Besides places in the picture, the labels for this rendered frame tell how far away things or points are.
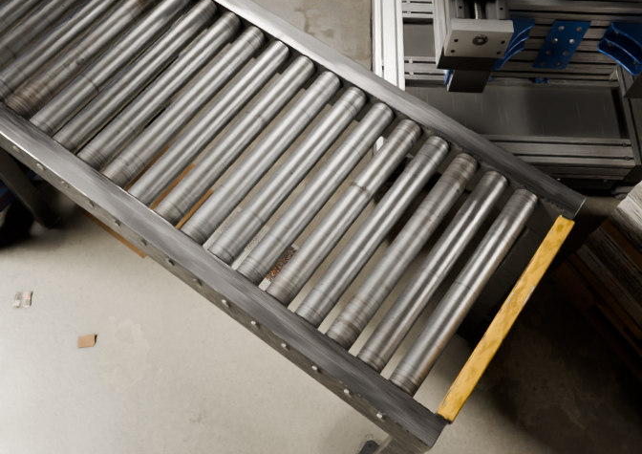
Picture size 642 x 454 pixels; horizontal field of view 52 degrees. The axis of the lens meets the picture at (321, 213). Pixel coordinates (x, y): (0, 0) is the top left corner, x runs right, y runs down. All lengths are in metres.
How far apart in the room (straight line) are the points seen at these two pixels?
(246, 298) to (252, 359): 0.81
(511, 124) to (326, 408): 1.00
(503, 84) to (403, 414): 1.31
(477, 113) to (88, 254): 1.26
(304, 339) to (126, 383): 0.95
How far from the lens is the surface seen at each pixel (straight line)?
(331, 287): 1.15
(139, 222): 1.23
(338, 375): 1.11
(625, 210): 1.72
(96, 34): 1.49
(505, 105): 2.14
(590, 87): 2.26
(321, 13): 2.55
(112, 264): 2.10
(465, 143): 1.31
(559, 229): 1.25
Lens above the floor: 1.88
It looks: 64 degrees down
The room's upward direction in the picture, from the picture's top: 3 degrees clockwise
